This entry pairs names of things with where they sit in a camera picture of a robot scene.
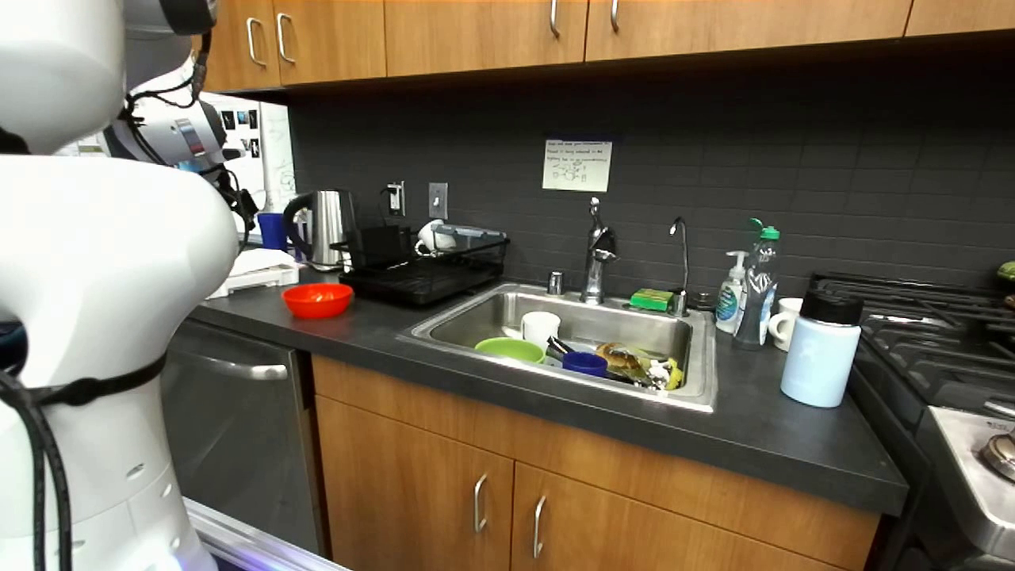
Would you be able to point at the white object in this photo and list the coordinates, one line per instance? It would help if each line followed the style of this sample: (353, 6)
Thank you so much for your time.
(263, 263)

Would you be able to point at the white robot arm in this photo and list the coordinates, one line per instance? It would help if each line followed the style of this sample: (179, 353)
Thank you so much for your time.
(105, 263)

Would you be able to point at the green bowl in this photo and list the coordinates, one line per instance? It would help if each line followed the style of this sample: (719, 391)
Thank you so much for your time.
(510, 351)

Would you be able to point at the orange bowl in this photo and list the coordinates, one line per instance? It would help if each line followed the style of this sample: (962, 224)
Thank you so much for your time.
(319, 298)

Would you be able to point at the green object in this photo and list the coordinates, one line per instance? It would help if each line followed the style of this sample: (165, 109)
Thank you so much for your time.
(1006, 267)

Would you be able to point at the chrome sink knob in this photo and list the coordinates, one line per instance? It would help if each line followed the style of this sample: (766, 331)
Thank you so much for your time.
(556, 279)

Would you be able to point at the white cup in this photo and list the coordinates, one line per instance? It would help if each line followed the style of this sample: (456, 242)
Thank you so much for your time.
(539, 328)

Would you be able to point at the black dish rack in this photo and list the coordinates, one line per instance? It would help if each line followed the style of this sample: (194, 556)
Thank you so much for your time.
(424, 277)

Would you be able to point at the white mug in rack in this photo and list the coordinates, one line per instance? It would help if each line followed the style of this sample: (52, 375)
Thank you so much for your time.
(431, 240)

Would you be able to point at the stainless steel sink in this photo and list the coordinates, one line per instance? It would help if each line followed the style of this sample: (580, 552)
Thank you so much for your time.
(590, 324)

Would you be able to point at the chrome faucet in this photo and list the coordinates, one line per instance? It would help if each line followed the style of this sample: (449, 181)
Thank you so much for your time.
(598, 255)

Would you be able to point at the blue dish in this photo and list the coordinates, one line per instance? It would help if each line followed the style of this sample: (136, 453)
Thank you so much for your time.
(584, 363)

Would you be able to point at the white paper note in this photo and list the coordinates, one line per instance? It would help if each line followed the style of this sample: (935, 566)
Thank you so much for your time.
(577, 165)

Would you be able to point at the green sponge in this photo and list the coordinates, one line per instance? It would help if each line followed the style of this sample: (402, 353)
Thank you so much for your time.
(651, 298)

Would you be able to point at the wooden sink front panel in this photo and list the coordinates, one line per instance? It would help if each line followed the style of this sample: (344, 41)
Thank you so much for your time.
(424, 409)

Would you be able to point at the yellow dish items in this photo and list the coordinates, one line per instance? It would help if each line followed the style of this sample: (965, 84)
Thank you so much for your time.
(645, 370)

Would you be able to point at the small chrome tap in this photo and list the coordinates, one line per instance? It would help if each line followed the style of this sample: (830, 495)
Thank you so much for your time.
(683, 263)

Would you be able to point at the steel electric kettle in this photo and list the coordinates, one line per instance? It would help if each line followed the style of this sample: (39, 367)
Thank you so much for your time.
(320, 227)

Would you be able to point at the clear pump soap bottle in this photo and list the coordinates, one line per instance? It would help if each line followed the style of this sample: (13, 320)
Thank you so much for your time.
(731, 303)

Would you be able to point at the wooden lower cabinet door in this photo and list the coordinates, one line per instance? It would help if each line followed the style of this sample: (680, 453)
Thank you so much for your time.
(402, 495)
(654, 534)

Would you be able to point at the wooden cabinet door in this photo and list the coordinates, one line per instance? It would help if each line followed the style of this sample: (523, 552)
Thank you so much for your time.
(478, 32)
(957, 13)
(741, 25)
(402, 495)
(654, 534)
(338, 35)
(227, 41)

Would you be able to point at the blue cup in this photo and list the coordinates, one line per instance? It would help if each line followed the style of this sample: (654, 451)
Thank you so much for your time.
(274, 228)

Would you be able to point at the green cap dish soap bottle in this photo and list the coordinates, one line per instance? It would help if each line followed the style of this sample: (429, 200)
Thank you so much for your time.
(758, 298)

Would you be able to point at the wooden upper cabinet door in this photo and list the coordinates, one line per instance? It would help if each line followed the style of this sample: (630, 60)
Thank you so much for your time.
(227, 41)
(741, 25)
(957, 13)
(338, 35)
(478, 32)

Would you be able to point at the white flat pad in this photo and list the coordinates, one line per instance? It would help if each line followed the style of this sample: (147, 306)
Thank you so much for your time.
(239, 285)

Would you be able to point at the white poster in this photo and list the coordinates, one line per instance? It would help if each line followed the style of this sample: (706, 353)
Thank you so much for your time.
(263, 147)

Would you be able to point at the steel dishwasher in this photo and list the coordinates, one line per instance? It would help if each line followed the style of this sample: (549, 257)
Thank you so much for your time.
(242, 445)

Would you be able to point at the white paper towel roll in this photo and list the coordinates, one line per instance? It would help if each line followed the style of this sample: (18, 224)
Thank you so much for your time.
(819, 363)

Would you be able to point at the white platform edge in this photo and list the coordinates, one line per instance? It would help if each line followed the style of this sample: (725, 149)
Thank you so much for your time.
(255, 539)

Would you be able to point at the black gas stove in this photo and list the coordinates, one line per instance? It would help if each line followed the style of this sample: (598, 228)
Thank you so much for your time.
(930, 367)

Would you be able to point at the silver stove knob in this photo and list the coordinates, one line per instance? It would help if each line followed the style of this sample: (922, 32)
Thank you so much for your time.
(999, 453)

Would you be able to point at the wall light switch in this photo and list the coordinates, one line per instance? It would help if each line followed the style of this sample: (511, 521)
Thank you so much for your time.
(438, 200)

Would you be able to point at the wall power outlet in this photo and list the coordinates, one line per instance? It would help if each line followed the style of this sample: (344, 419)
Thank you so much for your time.
(393, 196)

